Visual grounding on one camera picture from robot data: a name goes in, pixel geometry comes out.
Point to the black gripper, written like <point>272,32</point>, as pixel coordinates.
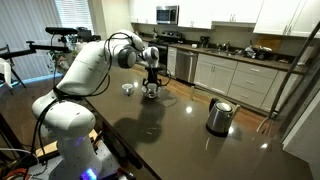
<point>152,74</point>

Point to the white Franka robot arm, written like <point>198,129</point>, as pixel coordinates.
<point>83,70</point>

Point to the white ceramic bowl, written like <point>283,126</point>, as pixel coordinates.
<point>151,95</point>

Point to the small white cup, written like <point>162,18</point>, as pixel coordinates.
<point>127,89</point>

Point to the black kitchen stove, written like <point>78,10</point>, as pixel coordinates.
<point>166,50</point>

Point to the stainless steel dishwasher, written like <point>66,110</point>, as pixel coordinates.
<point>186,66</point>

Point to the black coffee maker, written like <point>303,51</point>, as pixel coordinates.
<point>204,41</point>

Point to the stainless steel microwave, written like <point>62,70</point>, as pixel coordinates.
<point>166,15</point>

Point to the stainless steel electric kettle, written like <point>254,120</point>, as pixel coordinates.
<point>219,116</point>

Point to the chrome sink faucet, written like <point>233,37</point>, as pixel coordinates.
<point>226,46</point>

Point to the white lower kitchen cabinets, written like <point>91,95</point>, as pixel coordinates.
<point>240,80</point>

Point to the white kitchen cabinets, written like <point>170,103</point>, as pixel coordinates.
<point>286,16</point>
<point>240,80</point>

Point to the pile of dishes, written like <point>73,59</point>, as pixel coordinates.
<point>257,51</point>

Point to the wooden cutting board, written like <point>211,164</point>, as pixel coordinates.
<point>270,41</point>

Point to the white window blinds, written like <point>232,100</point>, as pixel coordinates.
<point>30,33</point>

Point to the metal tripod leg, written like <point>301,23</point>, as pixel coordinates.
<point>293,66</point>

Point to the white upper kitchen cabinets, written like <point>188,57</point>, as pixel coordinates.
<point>286,16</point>

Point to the black camera bar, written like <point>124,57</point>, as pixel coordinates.
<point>61,30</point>

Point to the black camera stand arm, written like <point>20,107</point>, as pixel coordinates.
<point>33,48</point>

